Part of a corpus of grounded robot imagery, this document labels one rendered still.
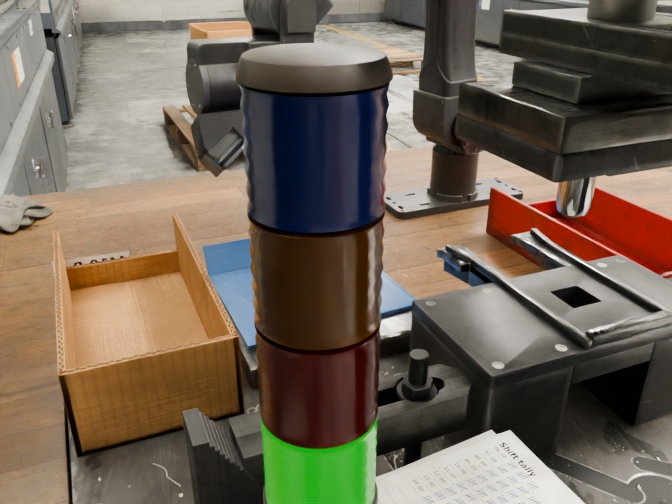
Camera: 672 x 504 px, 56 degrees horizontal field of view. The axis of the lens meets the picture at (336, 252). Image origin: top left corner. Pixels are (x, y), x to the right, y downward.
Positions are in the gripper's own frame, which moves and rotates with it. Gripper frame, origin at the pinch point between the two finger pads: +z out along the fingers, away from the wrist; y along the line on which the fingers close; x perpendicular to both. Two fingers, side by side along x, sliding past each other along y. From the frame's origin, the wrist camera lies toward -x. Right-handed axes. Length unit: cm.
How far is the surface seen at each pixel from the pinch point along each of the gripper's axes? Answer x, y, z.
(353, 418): -19, 46, 8
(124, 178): 16, -319, -72
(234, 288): -11.1, 3.4, 3.4
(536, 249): 11.6, 19.6, 5.9
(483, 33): 535, -605, -249
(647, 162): 5.7, 37.4, 1.6
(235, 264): -9.7, 0.3, 1.0
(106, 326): -22.9, 1.2, 4.1
